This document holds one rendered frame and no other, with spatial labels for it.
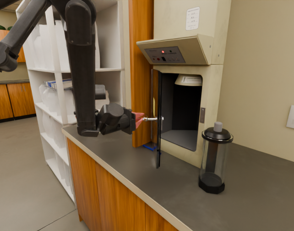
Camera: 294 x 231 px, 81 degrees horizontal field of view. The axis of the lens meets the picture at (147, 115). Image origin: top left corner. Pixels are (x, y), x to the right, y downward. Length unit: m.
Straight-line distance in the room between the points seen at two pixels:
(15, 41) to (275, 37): 1.20
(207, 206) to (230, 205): 0.08
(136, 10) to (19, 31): 0.52
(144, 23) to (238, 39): 0.54
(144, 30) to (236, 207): 0.86
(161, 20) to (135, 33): 0.14
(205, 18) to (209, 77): 0.22
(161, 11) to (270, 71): 0.63
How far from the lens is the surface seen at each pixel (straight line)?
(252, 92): 1.14
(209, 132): 0.66
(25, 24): 0.99
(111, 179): 0.99
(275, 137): 1.17
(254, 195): 0.82
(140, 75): 0.94
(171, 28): 0.87
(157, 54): 0.82
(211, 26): 0.76
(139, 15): 0.96
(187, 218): 0.65
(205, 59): 0.71
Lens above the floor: 1.42
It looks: 17 degrees down
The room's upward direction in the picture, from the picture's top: straight up
